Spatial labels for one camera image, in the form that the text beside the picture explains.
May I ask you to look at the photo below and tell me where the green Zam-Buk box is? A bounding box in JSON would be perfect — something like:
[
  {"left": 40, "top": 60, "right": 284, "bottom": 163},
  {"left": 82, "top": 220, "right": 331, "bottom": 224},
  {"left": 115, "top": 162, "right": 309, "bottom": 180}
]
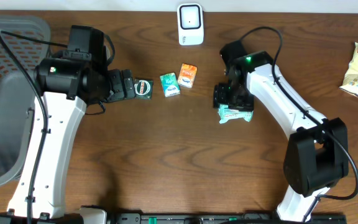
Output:
[{"left": 134, "top": 79, "right": 154, "bottom": 100}]

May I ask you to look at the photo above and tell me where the teal wrapper pack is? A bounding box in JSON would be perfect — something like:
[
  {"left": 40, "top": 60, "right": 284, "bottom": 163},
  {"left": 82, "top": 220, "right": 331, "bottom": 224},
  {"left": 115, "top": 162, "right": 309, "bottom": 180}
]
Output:
[{"left": 218, "top": 105, "right": 254, "bottom": 124}]

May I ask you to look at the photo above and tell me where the teal tissue pack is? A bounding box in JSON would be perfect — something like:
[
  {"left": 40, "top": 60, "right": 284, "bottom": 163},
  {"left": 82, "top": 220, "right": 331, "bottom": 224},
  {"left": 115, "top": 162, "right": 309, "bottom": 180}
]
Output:
[{"left": 160, "top": 73, "right": 180, "bottom": 97}]

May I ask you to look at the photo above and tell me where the orange tissue pack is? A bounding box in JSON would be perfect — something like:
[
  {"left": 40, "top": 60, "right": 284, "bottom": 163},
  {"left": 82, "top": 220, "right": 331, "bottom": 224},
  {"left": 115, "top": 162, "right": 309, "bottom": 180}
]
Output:
[{"left": 177, "top": 63, "right": 198, "bottom": 88}]

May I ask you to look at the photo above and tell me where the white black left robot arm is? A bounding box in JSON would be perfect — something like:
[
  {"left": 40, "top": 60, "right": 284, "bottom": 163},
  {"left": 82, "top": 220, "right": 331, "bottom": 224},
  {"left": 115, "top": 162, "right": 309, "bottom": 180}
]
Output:
[{"left": 0, "top": 26, "right": 135, "bottom": 223}]

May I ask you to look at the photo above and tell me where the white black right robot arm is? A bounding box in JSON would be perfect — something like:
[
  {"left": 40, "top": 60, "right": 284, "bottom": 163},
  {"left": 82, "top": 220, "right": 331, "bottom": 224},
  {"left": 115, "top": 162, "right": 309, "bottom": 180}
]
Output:
[{"left": 213, "top": 40, "right": 349, "bottom": 223}]

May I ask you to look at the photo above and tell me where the white barcode scanner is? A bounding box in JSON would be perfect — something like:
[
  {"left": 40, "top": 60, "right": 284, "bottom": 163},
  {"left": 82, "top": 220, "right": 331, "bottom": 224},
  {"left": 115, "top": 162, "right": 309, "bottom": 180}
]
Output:
[{"left": 177, "top": 3, "right": 204, "bottom": 46}]

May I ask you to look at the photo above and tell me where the grey plastic mesh basket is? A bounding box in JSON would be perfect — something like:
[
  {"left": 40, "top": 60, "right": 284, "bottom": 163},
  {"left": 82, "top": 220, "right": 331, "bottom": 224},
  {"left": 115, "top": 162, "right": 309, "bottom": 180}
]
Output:
[{"left": 0, "top": 16, "right": 50, "bottom": 186}]

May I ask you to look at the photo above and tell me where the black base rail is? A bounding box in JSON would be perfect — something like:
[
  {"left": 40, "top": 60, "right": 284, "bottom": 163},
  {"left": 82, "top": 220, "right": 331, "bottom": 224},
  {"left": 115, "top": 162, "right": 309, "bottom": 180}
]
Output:
[{"left": 107, "top": 212, "right": 348, "bottom": 224}]

